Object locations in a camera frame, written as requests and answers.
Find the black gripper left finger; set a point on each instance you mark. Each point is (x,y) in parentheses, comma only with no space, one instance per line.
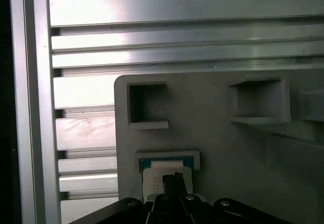
(126,211)

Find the silver CPU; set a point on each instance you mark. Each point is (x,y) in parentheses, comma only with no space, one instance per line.
(152,181)

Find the grey parts rack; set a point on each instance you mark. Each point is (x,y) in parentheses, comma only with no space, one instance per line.
(202,138)

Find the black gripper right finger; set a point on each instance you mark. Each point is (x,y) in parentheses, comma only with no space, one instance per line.
(227,212)

